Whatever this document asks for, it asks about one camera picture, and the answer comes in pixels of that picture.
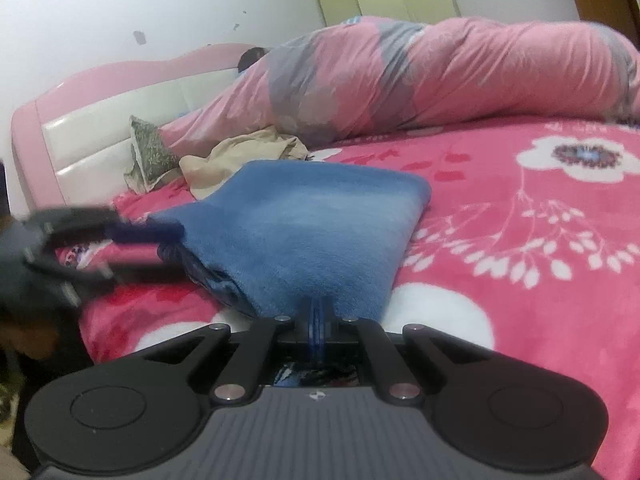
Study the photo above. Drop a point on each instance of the pink and grey quilt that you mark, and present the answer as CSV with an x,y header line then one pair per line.
x,y
450,75

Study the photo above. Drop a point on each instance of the crumpled beige garment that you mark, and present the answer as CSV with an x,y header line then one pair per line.
x,y
235,160

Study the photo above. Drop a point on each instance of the blue fleece-lined jeans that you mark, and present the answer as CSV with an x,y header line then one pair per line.
x,y
310,230

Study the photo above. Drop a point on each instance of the pink and white headboard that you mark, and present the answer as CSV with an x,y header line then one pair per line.
x,y
100,125

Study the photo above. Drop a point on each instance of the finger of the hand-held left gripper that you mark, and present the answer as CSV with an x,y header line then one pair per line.
x,y
145,234
140,272

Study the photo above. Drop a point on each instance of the pink floral bed sheet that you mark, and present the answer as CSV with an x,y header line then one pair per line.
x,y
500,240

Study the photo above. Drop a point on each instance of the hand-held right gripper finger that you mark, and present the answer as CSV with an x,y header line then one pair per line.
x,y
325,325
312,325

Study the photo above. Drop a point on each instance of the green floral pillow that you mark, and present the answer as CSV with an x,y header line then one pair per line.
x,y
150,152

